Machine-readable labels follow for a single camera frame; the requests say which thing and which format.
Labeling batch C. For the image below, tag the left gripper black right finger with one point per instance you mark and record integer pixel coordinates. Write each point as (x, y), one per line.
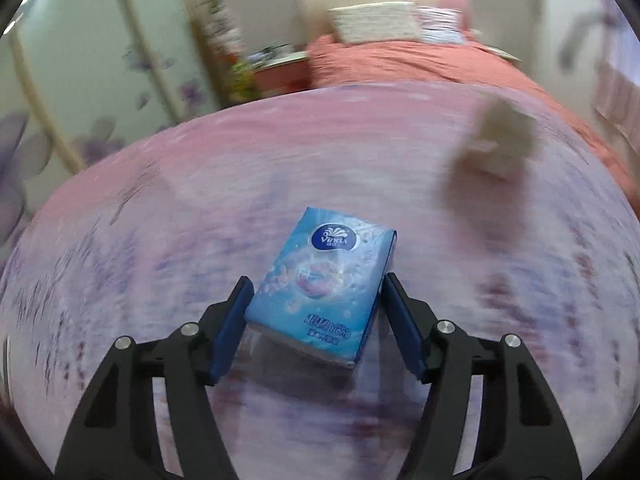
(522, 434)

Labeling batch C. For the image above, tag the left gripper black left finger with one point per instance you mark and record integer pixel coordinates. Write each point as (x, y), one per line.
(113, 433)

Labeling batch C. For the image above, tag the blue tissue pack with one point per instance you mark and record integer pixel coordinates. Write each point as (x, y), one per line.
(321, 294)

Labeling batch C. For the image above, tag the pink lavender print tablecloth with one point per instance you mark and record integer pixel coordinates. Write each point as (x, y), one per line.
(148, 238)

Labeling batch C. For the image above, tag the crumpled white tissue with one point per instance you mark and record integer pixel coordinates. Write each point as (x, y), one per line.
(502, 141)

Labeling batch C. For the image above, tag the pink striped curtain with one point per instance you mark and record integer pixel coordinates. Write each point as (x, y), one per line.
(617, 96)

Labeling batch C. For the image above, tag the right nightstand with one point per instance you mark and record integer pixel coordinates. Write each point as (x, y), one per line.
(506, 56)

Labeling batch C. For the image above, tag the sliding wardrobe with flower decals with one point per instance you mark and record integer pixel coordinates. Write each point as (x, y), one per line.
(83, 79)

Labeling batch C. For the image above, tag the pink left nightstand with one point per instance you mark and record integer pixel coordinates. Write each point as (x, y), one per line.
(285, 74)

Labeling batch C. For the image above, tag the plush toy bouquet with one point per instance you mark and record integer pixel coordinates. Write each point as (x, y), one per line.
(235, 77)

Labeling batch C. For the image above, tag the pink striped pillow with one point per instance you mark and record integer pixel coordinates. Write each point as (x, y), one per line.
(440, 25)

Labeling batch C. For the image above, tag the bed with coral duvet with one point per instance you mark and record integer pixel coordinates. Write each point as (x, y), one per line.
(333, 63)

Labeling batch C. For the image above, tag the white floral pillow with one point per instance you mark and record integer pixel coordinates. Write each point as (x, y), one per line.
(375, 22)

